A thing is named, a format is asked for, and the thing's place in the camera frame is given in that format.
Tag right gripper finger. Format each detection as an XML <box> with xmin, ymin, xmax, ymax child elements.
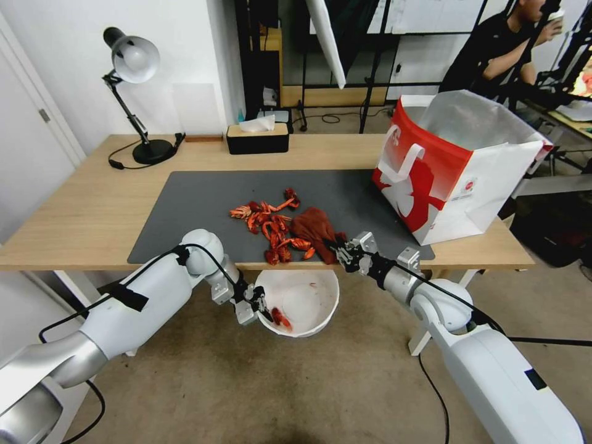
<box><xmin>336</xmin><ymin>255</ymin><xmax>368</xmax><ymax>278</ymax></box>
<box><xmin>329</xmin><ymin>240</ymin><xmax>361</xmax><ymax>260</ymax></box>

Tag dark red towel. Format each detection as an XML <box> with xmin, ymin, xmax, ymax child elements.
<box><xmin>290</xmin><ymin>207</ymin><xmax>348</xmax><ymax>265</ymax></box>

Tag white round plastic container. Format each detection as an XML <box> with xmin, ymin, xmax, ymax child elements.
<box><xmin>253</xmin><ymin>269</ymin><xmax>341</xmax><ymax>339</ymax></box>

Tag red white takeout bag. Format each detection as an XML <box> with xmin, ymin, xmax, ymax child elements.
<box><xmin>371</xmin><ymin>89</ymin><xmax>554</xmax><ymax>246</ymax></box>

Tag black bag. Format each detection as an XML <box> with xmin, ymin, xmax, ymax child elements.
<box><xmin>511</xmin><ymin>196</ymin><xmax>592</xmax><ymax>269</ymax></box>

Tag grey table mat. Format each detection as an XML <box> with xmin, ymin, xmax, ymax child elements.
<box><xmin>127</xmin><ymin>170</ymin><xmax>437</xmax><ymax>265</ymax></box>

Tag black tissue box wooden lid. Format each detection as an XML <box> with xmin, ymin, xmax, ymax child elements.
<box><xmin>225</xmin><ymin>123</ymin><xmax>290</xmax><ymax>156</ymax></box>

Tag white tissue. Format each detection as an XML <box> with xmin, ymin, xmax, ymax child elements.
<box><xmin>238</xmin><ymin>113</ymin><xmax>276</xmax><ymax>135</ymax></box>

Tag wooden table white legs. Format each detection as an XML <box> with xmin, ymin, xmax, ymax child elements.
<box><xmin>0</xmin><ymin>133</ymin><xmax>537</xmax><ymax>358</ymax></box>

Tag clear panel with wooden base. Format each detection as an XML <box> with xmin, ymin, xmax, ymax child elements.
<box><xmin>172</xmin><ymin>82</ymin><xmax>224</xmax><ymax>143</ymax></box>

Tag black light stand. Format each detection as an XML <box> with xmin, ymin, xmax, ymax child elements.
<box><xmin>358</xmin><ymin>0</ymin><xmax>417</xmax><ymax>135</ymax></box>

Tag black shelf rack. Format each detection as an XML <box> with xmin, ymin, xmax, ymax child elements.
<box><xmin>236</xmin><ymin>0</ymin><xmax>294</xmax><ymax>122</ymax></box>

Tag white diffuser panel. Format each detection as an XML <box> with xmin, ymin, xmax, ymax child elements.
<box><xmin>305</xmin><ymin>0</ymin><xmax>348</xmax><ymax>90</ymax></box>

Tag black white desk lamp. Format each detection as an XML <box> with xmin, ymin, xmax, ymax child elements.
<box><xmin>102</xmin><ymin>26</ymin><xmax>175</xmax><ymax>165</ymax></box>

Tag cluttered side desk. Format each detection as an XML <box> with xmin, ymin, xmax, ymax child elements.
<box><xmin>520</xmin><ymin>69</ymin><xmax>592</xmax><ymax>154</ymax></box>

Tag person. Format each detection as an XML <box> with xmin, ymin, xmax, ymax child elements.
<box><xmin>438</xmin><ymin>0</ymin><xmax>568</xmax><ymax>101</ymax></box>

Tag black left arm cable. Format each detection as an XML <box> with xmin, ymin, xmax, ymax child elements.
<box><xmin>38</xmin><ymin>243</ymin><xmax>242</xmax><ymax>345</ymax></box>

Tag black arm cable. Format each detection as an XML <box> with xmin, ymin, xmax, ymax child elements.
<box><xmin>38</xmin><ymin>243</ymin><xmax>242</xmax><ymax>345</ymax></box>
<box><xmin>395</xmin><ymin>261</ymin><xmax>592</xmax><ymax>348</ymax></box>

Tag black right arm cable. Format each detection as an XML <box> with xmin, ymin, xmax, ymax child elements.
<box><xmin>395</xmin><ymin>261</ymin><xmax>592</xmax><ymax>348</ymax></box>

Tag black floor cable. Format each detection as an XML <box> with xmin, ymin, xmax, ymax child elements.
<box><xmin>417</xmin><ymin>355</ymin><xmax>452</xmax><ymax>444</ymax></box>

